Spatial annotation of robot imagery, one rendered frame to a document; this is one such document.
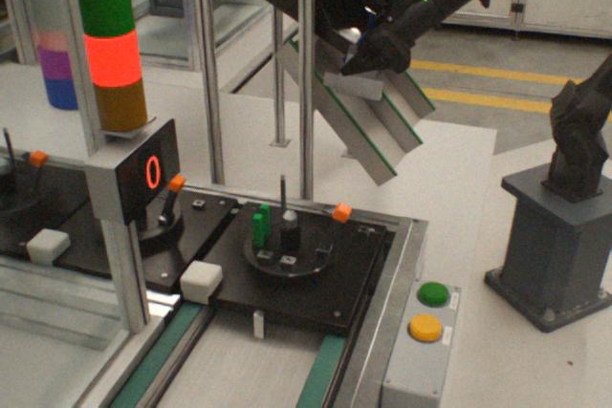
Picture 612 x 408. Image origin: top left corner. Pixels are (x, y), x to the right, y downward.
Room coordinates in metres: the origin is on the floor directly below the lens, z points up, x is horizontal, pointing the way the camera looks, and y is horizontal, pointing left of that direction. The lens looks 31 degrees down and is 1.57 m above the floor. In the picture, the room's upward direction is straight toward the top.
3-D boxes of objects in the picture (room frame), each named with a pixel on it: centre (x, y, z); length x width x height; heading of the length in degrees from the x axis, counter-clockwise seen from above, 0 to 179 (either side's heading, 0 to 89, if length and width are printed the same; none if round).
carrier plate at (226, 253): (0.78, 0.02, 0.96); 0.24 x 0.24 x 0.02; 72
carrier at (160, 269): (0.86, 0.27, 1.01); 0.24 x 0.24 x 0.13; 72
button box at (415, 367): (0.63, -0.15, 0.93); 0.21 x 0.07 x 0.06; 162
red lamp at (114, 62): (0.64, 0.20, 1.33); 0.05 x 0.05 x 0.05
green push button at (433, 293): (0.70, -0.18, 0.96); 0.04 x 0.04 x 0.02
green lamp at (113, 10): (0.64, 0.20, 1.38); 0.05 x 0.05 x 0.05
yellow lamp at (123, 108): (0.64, 0.20, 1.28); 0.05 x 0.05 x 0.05
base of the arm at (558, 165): (0.83, -0.39, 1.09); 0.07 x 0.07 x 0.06; 27
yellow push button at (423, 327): (0.63, -0.15, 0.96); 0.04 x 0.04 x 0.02
